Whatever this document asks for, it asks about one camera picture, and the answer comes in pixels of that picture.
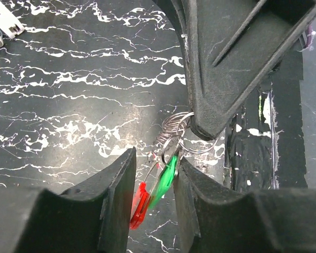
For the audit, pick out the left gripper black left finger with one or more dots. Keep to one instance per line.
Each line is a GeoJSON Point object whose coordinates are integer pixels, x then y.
{"type": "Point", "coordinates": [92, 216]}

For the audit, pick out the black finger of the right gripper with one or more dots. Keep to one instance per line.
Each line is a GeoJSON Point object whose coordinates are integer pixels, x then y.
{"type": "Point", "coordinates": [228, 47]}

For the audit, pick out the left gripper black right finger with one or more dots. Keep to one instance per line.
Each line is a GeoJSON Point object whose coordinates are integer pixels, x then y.
{"type": "Point", "coordinates": [213, 218]}

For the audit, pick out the red key tag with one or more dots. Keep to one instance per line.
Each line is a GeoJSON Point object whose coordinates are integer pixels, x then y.
{"type": "Point", "coordinates": [140, 204]}

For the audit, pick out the green key tag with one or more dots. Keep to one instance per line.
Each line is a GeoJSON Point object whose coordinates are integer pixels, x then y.
{"type": "Point", "coordinates": [163, 182]}

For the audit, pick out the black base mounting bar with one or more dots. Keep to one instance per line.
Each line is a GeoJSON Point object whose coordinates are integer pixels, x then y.
{"type": "Point", "coordinates": [264, 144]}

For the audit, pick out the white clip tool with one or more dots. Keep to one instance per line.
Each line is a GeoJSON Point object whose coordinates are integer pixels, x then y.
{"type": "Point", "coordinates": [9, 23]}

